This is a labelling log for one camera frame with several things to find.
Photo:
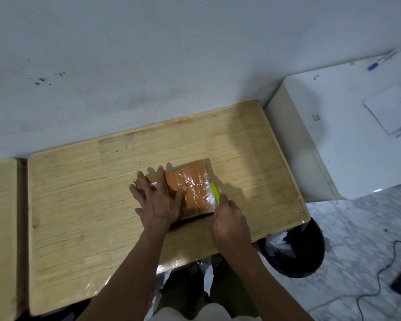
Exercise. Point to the person's left hand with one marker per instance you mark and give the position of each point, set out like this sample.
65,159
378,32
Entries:
157,207

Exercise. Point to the person's dark trousers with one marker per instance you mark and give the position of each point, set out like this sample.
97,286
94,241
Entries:
187,287

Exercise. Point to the person's right fingers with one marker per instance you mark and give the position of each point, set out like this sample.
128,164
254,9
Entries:
223,203

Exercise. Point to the crumpled white trash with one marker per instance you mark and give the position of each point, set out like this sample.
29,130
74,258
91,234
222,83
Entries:
274,245

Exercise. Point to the person's left little finger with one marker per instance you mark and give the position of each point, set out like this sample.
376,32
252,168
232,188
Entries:
134,194

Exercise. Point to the person's left middle finger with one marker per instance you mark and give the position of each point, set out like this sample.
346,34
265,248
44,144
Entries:
151,187

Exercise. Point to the black trash bin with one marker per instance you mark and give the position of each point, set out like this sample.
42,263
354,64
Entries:
304,254

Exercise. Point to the orange plastic-wrapped package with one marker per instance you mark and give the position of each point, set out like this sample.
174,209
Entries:
195,190

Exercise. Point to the person's right hand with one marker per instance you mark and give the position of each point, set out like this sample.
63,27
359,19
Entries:
230,227

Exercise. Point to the white cabinet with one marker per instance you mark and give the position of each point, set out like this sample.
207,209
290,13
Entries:
347,147

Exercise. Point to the person's left thumb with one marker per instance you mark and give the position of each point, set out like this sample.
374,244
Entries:
181,195

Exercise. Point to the person's right forearm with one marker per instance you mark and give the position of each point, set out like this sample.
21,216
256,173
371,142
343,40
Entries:
264,287

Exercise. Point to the blue pen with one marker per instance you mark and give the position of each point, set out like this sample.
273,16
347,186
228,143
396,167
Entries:
384,59

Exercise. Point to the white printed paper sheet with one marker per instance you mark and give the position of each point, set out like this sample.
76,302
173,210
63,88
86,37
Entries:
392,110

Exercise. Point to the person's left forearm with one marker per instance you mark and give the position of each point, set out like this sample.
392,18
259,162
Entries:
123,280

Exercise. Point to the person's white shirt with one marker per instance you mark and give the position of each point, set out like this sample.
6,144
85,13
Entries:
203,313

